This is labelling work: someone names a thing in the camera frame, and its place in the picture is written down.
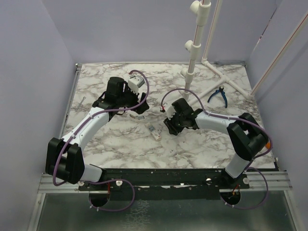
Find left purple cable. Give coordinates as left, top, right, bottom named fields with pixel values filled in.
left=52, top=69, right=150, bottom=212

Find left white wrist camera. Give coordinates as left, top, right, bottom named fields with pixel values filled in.
left=128, top=74, right=145, bottom=95

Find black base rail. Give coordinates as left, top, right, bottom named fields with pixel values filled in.
left=49, top=165, right=265, bottom=200

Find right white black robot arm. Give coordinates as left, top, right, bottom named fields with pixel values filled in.
left=164, top=98, right=269, bottom=188

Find small silver wrench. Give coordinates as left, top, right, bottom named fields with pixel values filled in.
left=75, top=96, right=86, bottom=112

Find white PVC pipe frame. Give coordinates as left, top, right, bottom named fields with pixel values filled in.
left=178, top=0, right=308, bottom=112

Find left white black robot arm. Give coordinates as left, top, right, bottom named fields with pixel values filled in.
left=45, top=72, right=150, bottom=190

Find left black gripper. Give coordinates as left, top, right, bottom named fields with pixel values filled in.
left=117, top=83, right=149, bottom=114

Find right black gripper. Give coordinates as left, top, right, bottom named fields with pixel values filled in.
left=163, top=111, right=186, bottom=136

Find white staple box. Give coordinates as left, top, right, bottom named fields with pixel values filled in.
left=145, top=123, right=161, bottom=141

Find blue handled pliers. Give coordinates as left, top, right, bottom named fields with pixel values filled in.
left=207, top=85, right=228, bottom=108

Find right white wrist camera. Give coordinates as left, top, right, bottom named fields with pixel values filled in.
left=160, top=103, right=176, bottom=120

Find aluminium extrusion rail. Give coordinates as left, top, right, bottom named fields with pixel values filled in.
left=37, top=170, right=293, bottom=193

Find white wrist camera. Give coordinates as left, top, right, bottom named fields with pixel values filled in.
left=160, top=103, right=176, bottom=120
left=128, top=74, right=145, bottom=95

